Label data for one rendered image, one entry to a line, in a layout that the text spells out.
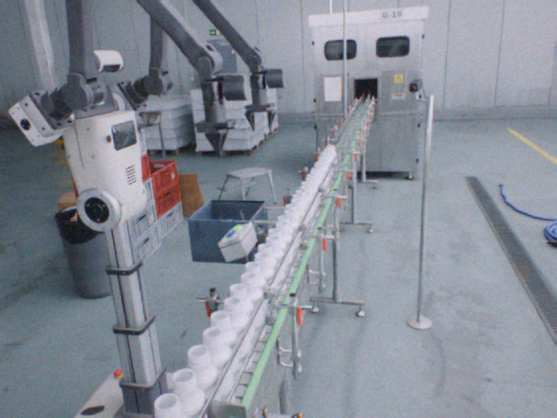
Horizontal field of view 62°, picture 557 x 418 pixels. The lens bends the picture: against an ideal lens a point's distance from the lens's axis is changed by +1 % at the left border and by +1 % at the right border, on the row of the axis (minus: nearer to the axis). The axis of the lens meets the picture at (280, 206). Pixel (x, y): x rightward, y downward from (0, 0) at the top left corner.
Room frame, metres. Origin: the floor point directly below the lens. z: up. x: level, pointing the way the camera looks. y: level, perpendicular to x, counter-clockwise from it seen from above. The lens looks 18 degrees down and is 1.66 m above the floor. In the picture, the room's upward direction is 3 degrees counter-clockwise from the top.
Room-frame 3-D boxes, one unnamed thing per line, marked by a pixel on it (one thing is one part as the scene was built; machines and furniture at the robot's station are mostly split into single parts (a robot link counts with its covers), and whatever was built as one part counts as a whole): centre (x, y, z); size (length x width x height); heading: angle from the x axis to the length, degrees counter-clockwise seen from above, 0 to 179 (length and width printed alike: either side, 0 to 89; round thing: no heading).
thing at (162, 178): (4.52, 1.32, 0.55); 0.61 x 0.41 x 0.22; 169
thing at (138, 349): (1.61, 0.61, 0.49); 0.13 x 0.13 x 0.40; 76
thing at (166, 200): (4.52, 1.33, 0.33); 0.61 x 0.41 x 0.22; 169
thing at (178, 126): (9.11, 2.19, 0.50); 1.23 x 1.05 x 1.00; 164
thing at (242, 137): (8.68, 0.86, 0.59); 1.24 x 1.03 x 1.17; 168
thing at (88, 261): (3.25, 1.43, 0.32); 0.45 x 0.45 x 0.64
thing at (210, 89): (1.28, 0.16, 1.57); 0.07 x 0.06 x 0.07; 78
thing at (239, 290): (0.93, 0.11, 1.08); 0.06 x 0.06 x 0.17
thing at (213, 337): (0.76, 0.14, 1.08); 0.06 x 0.06 x 0.17
